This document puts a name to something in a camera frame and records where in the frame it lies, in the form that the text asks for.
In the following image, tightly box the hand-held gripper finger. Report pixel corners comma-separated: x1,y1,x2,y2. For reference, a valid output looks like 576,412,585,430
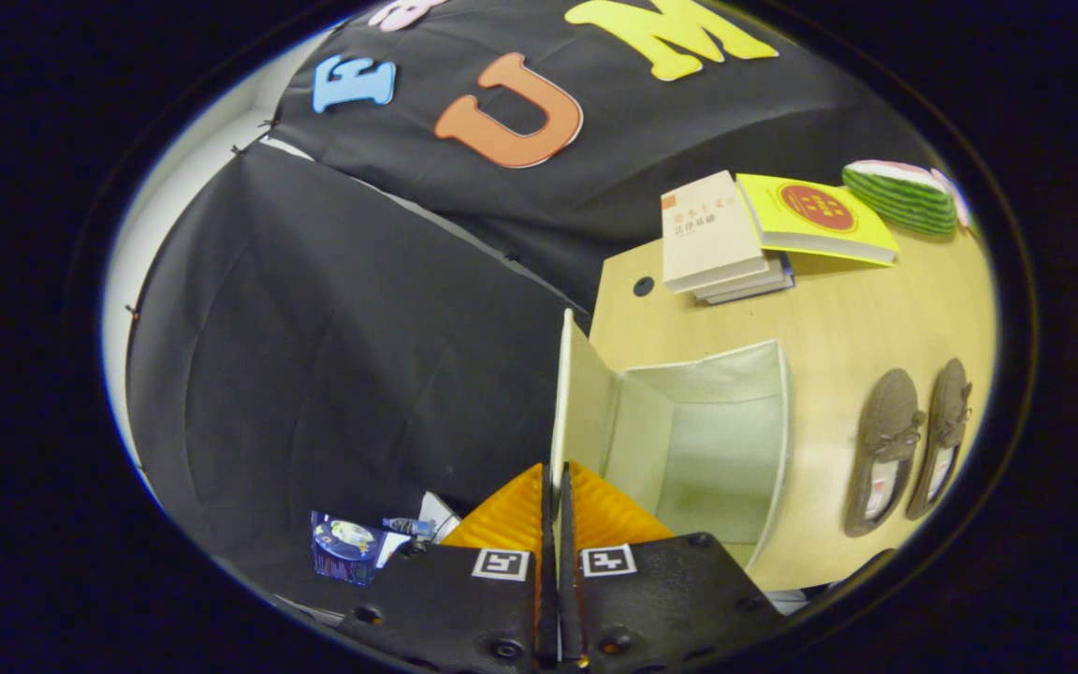
338,461,559,674
558,461,788,674

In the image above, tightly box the pale green fabric storage box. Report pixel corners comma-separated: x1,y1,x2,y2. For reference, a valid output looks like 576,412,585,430
550,309,793,572

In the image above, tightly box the brown fuzzy shoe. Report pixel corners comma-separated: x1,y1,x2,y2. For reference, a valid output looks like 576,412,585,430
843,368,925,538
906,358,973,521

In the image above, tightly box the white paper sheet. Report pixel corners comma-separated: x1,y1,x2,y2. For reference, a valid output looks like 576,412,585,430
415,491,462,546

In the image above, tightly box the blue printed package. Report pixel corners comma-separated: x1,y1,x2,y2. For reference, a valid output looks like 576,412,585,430
310,510,383,587

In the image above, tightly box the thin grey book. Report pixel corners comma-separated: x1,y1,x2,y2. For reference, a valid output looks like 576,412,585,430
693,257,788,300

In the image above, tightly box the thin blue book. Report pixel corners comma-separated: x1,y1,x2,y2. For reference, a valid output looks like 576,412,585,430
703,255,795,306

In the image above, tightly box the beige book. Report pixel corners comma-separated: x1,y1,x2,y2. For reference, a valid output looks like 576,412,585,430
661,170,769,294

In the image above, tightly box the yellow book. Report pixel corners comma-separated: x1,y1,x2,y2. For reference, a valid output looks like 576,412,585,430
736,173,900,267

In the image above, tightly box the watermelon slice plush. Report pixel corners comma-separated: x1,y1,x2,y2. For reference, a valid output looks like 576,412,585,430
841,159,959,237

